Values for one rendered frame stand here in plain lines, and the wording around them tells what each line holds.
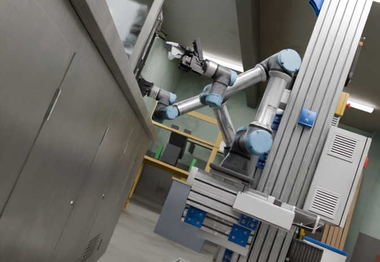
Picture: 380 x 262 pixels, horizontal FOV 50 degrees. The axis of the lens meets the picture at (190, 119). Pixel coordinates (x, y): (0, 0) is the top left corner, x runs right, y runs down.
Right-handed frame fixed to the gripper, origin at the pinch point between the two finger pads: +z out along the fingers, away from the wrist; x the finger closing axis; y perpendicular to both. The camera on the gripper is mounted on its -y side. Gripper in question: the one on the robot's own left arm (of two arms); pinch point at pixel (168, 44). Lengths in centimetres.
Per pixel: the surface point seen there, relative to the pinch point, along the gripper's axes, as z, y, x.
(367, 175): -562, -182, 561
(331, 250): -270, 35, 224
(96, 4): 23, 52, -113
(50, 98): 24, 66, -105
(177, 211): -117, 47, 314
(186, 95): -167, -256, 776
